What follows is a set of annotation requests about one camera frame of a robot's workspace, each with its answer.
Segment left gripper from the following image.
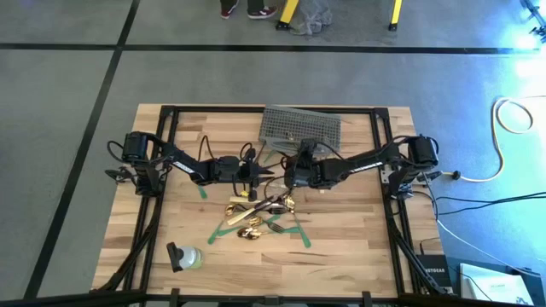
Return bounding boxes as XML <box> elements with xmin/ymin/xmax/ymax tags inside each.
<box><xmin>216</xmin><ymin>147</ymin><xmax>276</xmax><ymax>204</ymax></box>

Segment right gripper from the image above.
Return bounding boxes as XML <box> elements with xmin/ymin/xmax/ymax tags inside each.
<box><xmin>284</xmin><ymin>139</ymin><xmax>328</xmax><ymax>191</ymax></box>

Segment grey mesh cutlery basket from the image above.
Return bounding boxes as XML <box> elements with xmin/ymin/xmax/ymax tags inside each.
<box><xmin>258</xmin><ymin>105</ymin><xmax>343</xmax><ymax>154</ymax></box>

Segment silver mounting plate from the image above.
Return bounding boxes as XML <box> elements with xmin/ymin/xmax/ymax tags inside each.
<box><xmin>380</xmin><ymin>169</ymin><xmax>406</xmax><ymax>188</ymax></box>

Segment pile of gold cutlery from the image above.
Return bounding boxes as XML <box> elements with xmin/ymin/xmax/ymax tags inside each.
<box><xmin>91</xmin><ymin>104</ymin><xmax>451</xmax><ymax>307</ymax></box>

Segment clear spray bottle black cap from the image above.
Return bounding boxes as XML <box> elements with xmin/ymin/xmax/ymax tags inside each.
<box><xmin>166</xmin><ymin>241</ymin><xmax>206</xmax><ymax>274</ymax></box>

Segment grey cloth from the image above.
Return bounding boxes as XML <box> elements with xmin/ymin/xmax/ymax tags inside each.
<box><xmin>291</xmin><ymin>0</ymin><xmax>334</xmax><ymax>37</ymax></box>

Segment yellow stepladder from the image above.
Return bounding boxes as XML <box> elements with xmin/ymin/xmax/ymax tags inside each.
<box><xmin>275</xmin><ymin>0</ymin><xmax>404</xmax><ymax>32</ymax></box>

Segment person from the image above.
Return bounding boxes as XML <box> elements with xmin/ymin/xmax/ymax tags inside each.
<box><xmin>219</xmin><ymin>0</ymin><xmax>278</xmax><ymax>20</ymax></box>

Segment white cardboard box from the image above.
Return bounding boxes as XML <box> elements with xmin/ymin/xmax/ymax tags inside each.
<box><xmin>459</xmin><ymin>263</ymin><xmax>535</xmax><ymax>306</ymax></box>

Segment black tripod stand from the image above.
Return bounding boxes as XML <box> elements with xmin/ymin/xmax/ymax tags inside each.
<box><xmin>519</xmin><ymin>0</ymin><xmax>546</xmax><ymax>40</ymax></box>

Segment black floor cables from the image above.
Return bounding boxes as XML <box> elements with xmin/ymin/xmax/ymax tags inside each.
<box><xmin>430</xmin><ymin>190</ymin><xmax>546</xmax><ymax>217</ymax></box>

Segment black network switch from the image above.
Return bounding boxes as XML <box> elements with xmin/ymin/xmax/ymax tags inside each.
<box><xmin>415</xmin><ymin>253</ymin><xmax>453</xmax><ymax>291</ymax></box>

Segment cream coiled floor cable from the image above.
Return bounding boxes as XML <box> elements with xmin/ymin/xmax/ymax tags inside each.
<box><xmin>459</xmin><ymin>96</ymin><xmax>546</xmax><ymax>184</ymax></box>

